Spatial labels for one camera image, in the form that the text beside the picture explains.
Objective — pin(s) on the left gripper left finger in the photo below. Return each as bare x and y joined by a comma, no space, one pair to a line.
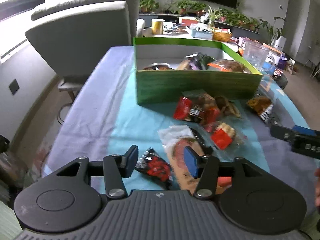
117,167

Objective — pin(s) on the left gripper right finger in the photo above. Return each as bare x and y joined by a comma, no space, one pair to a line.
203,168

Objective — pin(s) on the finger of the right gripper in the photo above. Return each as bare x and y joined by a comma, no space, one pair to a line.
282,133
305,131

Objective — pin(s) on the black red spicy snack packet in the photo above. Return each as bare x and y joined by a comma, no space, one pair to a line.
155,167

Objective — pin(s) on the orange sachima cake pack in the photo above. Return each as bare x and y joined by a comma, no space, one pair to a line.
223,65

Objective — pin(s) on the clear bag fried snacks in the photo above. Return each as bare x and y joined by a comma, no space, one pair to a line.
226,107

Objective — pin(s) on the person's right hand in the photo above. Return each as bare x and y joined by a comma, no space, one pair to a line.
317,188

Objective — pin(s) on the orange peanut snack bag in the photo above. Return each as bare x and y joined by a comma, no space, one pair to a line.
224,135

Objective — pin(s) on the blue patterned tablecloth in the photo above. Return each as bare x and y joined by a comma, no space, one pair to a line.
105,119

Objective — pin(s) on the red candy wrapper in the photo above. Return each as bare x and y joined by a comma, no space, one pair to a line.
198,109

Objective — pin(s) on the purple gift bag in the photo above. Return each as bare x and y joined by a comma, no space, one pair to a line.
282,62

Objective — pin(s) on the blue white paper box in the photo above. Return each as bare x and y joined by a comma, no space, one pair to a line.
270,63

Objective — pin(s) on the green cardboard box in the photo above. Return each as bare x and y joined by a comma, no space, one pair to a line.
158,86

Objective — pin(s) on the clear glass mug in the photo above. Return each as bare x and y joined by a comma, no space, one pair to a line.
255,53

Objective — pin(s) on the tall leafy floor plant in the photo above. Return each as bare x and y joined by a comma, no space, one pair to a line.
272,32

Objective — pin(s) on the woven yellow basket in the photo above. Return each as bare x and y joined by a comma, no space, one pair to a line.
221,36

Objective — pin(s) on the blue plastic basket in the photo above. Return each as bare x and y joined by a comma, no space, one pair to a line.
204,35

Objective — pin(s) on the round white coffee table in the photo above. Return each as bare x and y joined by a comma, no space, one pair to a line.
177,33

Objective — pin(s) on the grey armchair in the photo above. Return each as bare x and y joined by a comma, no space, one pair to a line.
72,36

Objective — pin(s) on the spider plant in vase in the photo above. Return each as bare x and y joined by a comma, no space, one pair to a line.
215,15

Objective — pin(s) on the yellow canister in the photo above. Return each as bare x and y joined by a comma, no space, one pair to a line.
157,26

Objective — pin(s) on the black wall socket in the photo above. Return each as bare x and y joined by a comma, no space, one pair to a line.
14,87

